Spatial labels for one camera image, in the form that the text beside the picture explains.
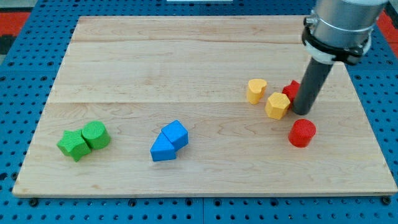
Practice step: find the red star block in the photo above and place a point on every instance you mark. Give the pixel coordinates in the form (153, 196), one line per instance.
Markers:
(290, 91)

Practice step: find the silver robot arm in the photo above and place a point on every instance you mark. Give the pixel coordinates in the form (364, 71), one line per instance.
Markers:
(340, 30)

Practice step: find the wooden board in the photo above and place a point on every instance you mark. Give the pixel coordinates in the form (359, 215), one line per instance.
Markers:
(137, 74)

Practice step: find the green star block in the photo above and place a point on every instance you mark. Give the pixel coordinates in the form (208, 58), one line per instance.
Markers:
(73, 145)

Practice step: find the blue cube block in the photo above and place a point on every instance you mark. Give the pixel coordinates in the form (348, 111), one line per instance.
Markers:
(176, 133)

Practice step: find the blue triangle block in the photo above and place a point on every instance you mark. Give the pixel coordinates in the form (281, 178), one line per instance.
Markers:
(163, 149)

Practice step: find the yellow heart block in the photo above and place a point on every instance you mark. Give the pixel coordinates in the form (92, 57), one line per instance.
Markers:
(255, 90)

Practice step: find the yellow hexagon block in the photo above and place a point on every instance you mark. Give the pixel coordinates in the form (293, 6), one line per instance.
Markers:
(277, 105)

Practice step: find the red cylinder block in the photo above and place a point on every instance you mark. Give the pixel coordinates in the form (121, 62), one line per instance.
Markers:
(302, 132)

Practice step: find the green cylinder block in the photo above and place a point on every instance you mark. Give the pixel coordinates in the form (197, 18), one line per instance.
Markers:
(96, 135)

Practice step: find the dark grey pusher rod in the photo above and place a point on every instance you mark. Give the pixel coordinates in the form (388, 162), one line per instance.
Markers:
(310, 86)

